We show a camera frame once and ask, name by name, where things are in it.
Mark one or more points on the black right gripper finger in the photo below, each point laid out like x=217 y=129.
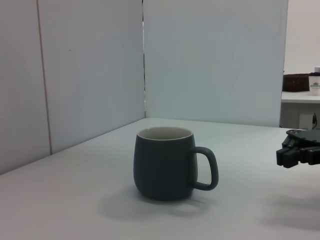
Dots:
x=305 y=137
x=287 y=157

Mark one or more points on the white desk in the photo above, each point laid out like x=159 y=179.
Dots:
x=292 y=107

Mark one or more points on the white printed paper cup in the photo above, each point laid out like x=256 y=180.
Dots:
x=315 y=86

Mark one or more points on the grey ceramic mug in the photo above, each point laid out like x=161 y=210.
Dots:
x=162 y=170

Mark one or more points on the dark wicker basket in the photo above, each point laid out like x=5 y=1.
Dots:
x=296 y=83

